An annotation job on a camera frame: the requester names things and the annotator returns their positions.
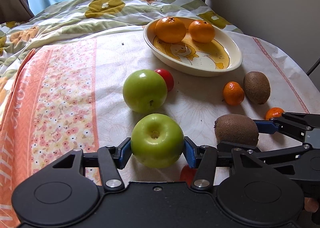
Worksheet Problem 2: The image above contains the small mandarin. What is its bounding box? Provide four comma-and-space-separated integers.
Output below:
222, 82, 245, 106
265, 107, 284, 121

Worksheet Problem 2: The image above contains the red tomato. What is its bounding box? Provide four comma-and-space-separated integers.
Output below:
180, 165, 197, 187
155, 69, 174, 92

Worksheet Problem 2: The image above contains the brown kiwi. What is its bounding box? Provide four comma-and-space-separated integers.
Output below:
214, 114, 259, 146
244, 71, 271, 105

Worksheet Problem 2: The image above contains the green apple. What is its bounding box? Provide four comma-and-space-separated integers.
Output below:
131, 114, 184, 168
123, 69, 168, 114

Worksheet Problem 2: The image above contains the medium orange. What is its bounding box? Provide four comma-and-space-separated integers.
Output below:
188, 20, 215, 43

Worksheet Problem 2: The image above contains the large orange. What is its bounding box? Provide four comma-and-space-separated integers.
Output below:
155, 16, 186, 43

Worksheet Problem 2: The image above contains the person's right hand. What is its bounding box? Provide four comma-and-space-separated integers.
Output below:
304, 198, 319, 213

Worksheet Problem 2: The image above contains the pink floral white cloth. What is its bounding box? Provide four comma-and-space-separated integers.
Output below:
1, 26, 319, 227

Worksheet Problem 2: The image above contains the cream oval duck dish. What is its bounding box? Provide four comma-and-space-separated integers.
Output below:
144, 20, 243, 77

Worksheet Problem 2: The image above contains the green striped floral quilt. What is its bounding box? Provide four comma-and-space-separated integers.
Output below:
1, 0, 241, 112

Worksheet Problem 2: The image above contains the black cable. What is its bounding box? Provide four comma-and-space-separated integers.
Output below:
306, 57, 320, 76

